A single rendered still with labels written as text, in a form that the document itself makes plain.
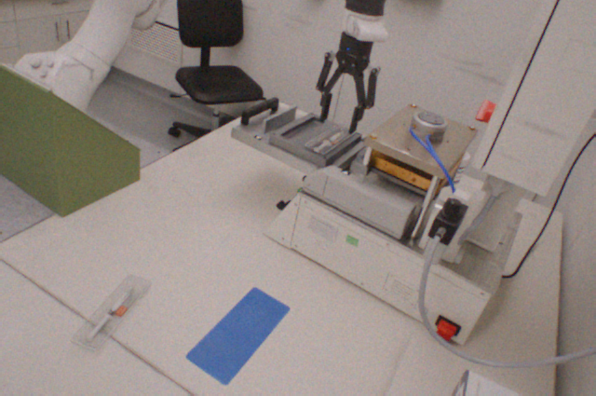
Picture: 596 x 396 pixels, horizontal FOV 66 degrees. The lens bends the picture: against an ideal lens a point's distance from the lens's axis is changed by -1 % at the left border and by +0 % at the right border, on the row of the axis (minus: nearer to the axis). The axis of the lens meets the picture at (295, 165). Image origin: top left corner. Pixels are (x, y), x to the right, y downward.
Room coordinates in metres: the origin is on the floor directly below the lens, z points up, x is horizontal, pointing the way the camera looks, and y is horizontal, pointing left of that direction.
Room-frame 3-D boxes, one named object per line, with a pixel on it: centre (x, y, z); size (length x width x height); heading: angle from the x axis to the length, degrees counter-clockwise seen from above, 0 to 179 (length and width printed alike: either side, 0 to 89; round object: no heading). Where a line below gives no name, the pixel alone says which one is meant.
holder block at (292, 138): (1.06, -0.04, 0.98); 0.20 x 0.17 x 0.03; 153
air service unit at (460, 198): (0.69, -0.29, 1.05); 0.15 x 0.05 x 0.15; 153
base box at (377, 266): (0.93, -0.26, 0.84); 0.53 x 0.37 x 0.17; 63
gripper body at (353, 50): (1.05, -0.08, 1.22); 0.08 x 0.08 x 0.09
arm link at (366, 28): (1.02, -0.09, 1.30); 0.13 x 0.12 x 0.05; 153
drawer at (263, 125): (1.09, 0.00, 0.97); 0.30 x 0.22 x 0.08; 63
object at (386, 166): (0.94, -0.27, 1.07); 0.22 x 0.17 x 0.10; 153
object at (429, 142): (0.92, -0.29, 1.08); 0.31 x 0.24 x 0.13; 153
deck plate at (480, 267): (0.93, -0.30, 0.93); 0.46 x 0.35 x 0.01; 63
